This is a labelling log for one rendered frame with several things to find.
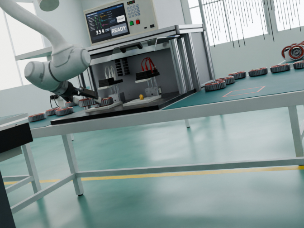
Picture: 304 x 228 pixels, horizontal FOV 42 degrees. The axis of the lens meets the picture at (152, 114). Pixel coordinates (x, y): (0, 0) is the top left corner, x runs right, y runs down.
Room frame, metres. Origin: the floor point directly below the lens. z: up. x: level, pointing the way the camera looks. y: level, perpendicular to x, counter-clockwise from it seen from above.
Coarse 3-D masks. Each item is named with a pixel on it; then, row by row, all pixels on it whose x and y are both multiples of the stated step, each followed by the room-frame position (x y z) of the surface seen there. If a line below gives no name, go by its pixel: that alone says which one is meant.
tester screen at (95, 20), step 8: (112, 8) 2.21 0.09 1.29; (120, 8) 2.19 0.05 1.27; (88, 16) 2.29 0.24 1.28; (96, 16) 2.26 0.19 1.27; (104, 16) 2.24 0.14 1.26; (112, 16) 2.22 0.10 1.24; (96, 24) 2.27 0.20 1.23; (104, 24) 2.24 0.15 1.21; (112, 24) 2.22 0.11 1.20; (96, 40) 2.28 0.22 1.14
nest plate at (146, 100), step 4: (152, 96) 2.07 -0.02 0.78; (156, 96) 2.03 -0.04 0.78; (160, 96) 2.05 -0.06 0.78; (132, 100) 2.09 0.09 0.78; (136, 100) 2.04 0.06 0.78; (140, 100) 2.00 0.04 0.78; (144, 100) 1.95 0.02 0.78; (148, 100) 1.93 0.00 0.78; (152, 100) 1.97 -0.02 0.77; (124, 104) 2.00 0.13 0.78; (128, 104) 1.99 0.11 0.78; (132, 104) 1.98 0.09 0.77
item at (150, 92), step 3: (150, 87) 2.17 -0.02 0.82; (153, 87) 2.13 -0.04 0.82; (159, 87) 2.15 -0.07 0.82; (147, 90) 2.15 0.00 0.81; (150, 90) 2.14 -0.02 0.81; (153, 90) 2.13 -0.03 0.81; (156, 90) 2.12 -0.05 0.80; (147, 93) 2.15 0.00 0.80; (150, 93) 2.14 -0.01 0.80; (153, 93) 2.13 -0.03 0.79; (156, 93) 2.13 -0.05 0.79; (159, 93) 2.13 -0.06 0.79; (147, 96) 2.15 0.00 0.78; (150, 96) 2.14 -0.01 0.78
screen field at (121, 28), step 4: (120, 24) 2.20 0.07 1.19; (124, 24) 2.18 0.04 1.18; (112, 28) 2.22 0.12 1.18; (116, 28) 2.21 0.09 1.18; (120, 28) 2.20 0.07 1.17; (124, 28) 2.19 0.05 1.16; (112, 32) 2.23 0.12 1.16; (116, 32) 2.21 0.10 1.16; (120, 32) 2.20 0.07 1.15; (124, 32) 2.19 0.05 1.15
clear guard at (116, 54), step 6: (168, 36) 1.96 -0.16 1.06; (174, 36) 2.03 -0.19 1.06; (144, 42) 1.87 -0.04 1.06; (150, 42) 1.85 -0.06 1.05; (156, 42) 1.83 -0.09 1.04; (114, 48) 1.96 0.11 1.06; (132, 48) 1.89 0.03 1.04; (138, 48) 1.86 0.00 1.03; (144, 48) 1.84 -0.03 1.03; (150, 48) 1.82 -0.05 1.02; (114, 54) 1.93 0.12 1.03; (120, 54) 1.90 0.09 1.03; (126, 54) 1.88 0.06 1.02; (132, 54) 1.86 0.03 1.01; (138, 54) 1.84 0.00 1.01
